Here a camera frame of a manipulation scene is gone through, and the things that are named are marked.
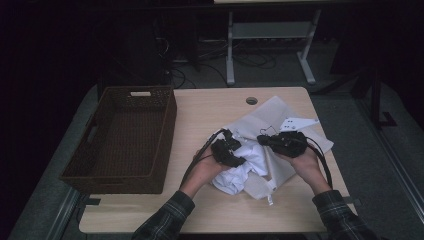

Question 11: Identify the person's left hand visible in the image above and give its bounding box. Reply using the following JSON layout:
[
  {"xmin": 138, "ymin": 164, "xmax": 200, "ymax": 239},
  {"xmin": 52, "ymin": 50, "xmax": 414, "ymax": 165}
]
[{"xmin": 189, "ymin": 148, "xmax": 233, "ymax": 188}]

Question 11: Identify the grey metal table frame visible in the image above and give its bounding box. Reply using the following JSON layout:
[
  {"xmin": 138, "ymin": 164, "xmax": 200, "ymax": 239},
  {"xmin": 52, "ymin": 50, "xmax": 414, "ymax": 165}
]
[{"xmin": 213, "ymin": 0, "xmax": 368, "ymax": 86}]

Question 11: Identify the tangle of black floor cables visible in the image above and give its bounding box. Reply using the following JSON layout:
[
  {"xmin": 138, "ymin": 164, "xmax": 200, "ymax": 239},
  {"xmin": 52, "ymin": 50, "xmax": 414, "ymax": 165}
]
[{"xmin": 153, "ymin": 36, "xmax": 278, "ymax": 89}]

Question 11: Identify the hand-held gripper black cable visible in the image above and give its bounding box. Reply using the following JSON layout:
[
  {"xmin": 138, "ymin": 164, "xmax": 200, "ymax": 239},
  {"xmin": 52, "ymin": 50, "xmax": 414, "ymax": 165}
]
[
  {"xmin": 179, "ymin": 129, "xmax": 228, "ymax": 189},
  {"xmin": 304, "ymin": 136, "xmax": 334, "ymax": 189}
]

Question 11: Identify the person's right hand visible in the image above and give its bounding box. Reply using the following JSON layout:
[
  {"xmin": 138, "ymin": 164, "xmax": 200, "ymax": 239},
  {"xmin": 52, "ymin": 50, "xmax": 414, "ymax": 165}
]
[{"xmin": 283, "ymin": 149, "xmax": 321, "ymax": 183}]

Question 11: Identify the white shirt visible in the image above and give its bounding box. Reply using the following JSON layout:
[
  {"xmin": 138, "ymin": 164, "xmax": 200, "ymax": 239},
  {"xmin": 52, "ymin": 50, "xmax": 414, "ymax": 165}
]
[{"xmin": 211, "ymin": 139, "xmax": 269, "ymax": 196}]

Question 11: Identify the right hand-held gripper black cable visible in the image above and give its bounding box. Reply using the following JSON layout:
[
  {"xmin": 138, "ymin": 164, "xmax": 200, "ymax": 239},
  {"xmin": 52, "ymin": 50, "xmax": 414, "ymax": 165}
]
[{"xmin": 304, "ymin": 136, "xmax": 334, "ymax": 189}]

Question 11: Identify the black metal stand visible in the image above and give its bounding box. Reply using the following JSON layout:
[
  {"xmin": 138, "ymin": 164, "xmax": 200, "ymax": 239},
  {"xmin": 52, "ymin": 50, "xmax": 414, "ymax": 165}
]
[{"xmin": 313, "ymin": 66, "xmax": 398, "ymax": 129}]

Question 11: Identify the left hand-held gripper black cable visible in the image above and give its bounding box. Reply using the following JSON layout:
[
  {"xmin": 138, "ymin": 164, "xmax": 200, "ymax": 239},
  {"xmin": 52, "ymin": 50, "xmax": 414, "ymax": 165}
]
[{"xmin": 179, "ymin": 129, "xmax": 228, "ymax": 189}]

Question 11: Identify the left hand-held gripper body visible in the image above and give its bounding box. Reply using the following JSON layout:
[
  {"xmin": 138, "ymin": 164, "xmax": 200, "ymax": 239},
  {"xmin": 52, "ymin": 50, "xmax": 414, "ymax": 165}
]
[{"xmin": 211, "ymin": 129, "xmax": 241, "ymax": 168}]

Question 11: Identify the brown woven basket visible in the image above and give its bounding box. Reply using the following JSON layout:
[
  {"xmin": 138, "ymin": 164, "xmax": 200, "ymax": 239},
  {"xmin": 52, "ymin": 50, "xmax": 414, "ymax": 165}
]
[{"xmin": 59, "ymin": 85, "xmax": 178, "ymax": 195}]

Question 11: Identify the white mesh laundry bag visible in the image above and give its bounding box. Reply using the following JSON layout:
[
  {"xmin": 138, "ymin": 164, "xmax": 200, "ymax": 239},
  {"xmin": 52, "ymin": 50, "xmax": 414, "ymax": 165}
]
[{"xmin": 208, "ymin": 95, "xmax": 334, "ymax": 206}]

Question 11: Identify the long metal floor rail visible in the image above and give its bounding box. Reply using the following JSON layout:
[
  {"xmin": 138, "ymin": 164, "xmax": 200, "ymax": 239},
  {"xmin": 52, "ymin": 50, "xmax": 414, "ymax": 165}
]
[{"xmin": 356, "ymin": 96, "xmax": 424, "ymax": 218}]

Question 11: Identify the black table bracket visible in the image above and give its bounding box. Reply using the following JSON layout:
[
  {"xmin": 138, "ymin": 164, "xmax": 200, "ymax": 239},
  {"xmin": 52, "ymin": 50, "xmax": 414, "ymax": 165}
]
[{"xmin": 79, "ymin": 196, "xmax": 101, "ymax": 207}]

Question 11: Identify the short metal floor rail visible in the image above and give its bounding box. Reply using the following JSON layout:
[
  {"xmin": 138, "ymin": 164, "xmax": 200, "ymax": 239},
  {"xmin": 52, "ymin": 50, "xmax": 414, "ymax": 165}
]
[{"xmin": 46, "ymin": 188, "xmax": 81, "ymax": 240}]

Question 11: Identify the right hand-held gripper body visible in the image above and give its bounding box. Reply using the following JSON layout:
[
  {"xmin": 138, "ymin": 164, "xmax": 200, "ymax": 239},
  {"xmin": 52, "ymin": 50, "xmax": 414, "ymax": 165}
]
[{"xmin": 268, "ymin": 117, "xmax": 319, "ymax": 159}]

